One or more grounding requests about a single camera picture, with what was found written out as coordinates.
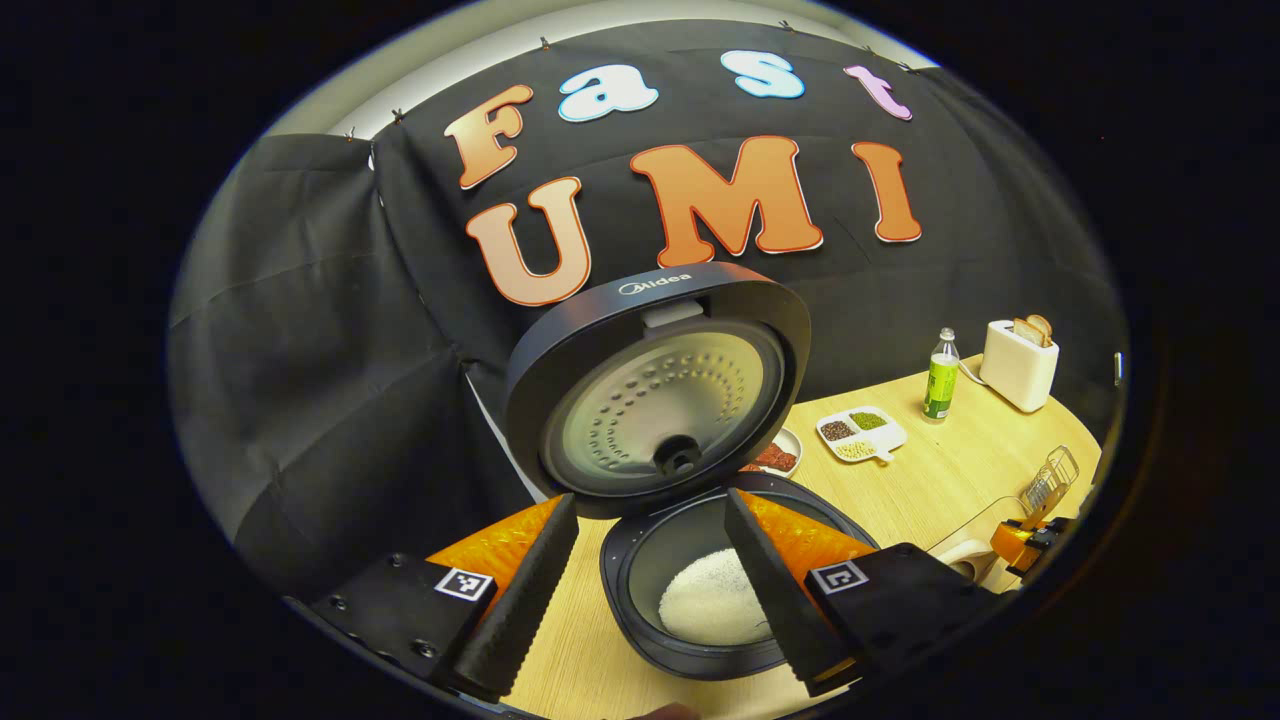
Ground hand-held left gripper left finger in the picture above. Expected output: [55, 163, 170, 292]
[300, 493, 581, 704]

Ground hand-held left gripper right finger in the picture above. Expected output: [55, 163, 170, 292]
[724, 487, 1001, 698]

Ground white rice pile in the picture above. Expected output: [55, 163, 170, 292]
[658, 548, 776, 646]

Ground wire chopstick holder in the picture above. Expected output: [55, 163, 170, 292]
[1025, 447, 1081, 513]

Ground black rice cooker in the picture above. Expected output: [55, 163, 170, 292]
[503, 262, 881, 681]

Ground round white plate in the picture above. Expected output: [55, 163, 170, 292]
[745, 427, 804, 478]

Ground white divided dish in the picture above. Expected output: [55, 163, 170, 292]
[815, 405, 909, 464]

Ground white toaster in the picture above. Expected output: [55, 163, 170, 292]
[979, 318, 1060, 413]

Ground green label bottle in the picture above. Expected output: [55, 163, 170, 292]
[922, 327, 961, 425]

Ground black backdrop cloth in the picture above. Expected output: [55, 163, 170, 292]
[168, 18, 1126, 601]

